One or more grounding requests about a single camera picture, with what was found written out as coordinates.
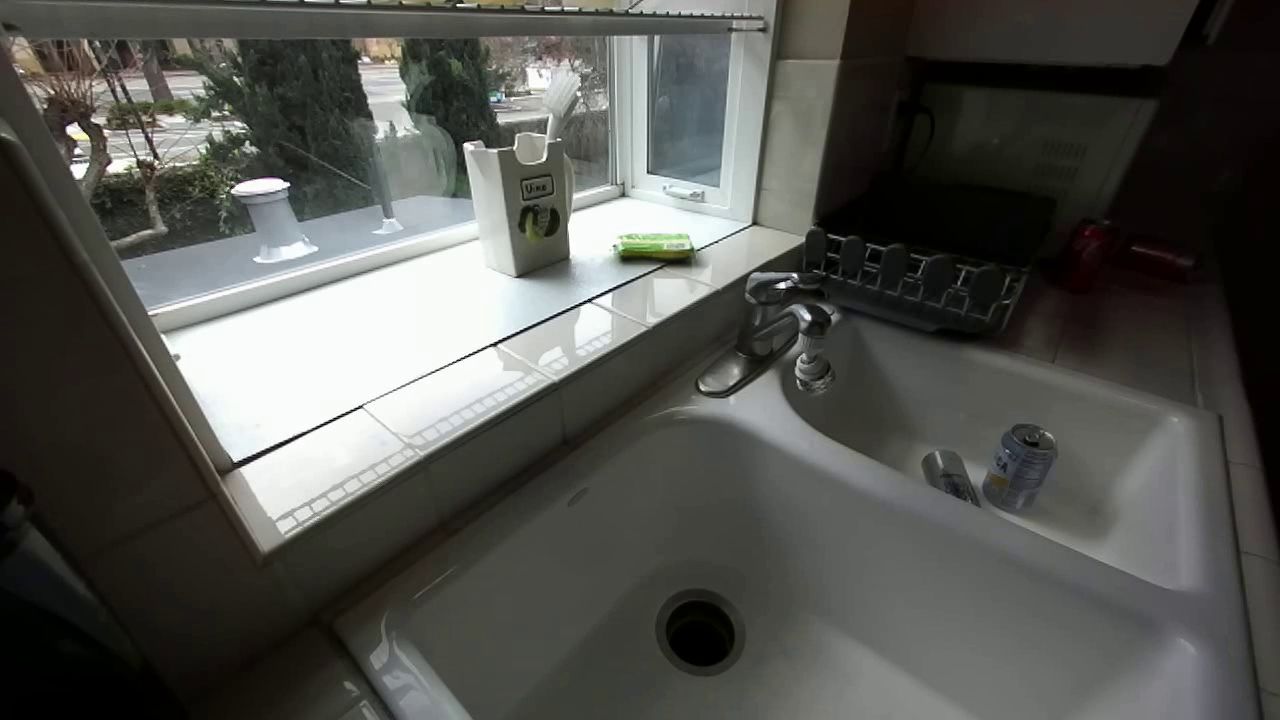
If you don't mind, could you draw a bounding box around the white double basin sink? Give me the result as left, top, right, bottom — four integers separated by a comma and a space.
333, 305, 1266, 720

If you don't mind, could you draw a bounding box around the window blind rail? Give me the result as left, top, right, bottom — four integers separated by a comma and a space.
0, 0, 777, 41

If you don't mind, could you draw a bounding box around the chrome sink faucet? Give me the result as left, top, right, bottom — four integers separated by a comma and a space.
691, 264, 848, 400

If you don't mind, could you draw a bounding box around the dark green conifer tree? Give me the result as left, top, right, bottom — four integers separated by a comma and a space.
398, 35, 513, 194
197, 35, 394, 223

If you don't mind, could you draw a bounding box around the white carton with green print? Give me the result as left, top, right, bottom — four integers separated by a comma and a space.
460, 129, 579, 280

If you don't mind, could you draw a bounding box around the open blue drink can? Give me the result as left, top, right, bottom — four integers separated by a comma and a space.
982, 418, 1063, 515

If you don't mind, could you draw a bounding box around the dark open drain hole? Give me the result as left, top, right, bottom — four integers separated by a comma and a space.
656, 586, 749, 678

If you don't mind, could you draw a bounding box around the wire dish rack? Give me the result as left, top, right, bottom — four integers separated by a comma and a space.
797, 221, 1042, 341

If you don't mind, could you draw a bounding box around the green sponge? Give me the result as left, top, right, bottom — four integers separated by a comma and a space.
611, 229, 702, 266

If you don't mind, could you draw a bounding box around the red object on counter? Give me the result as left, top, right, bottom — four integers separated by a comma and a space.
1059, 215, 1196, 293

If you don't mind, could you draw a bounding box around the white window frame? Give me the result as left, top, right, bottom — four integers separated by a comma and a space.
0, 0, 777, 550

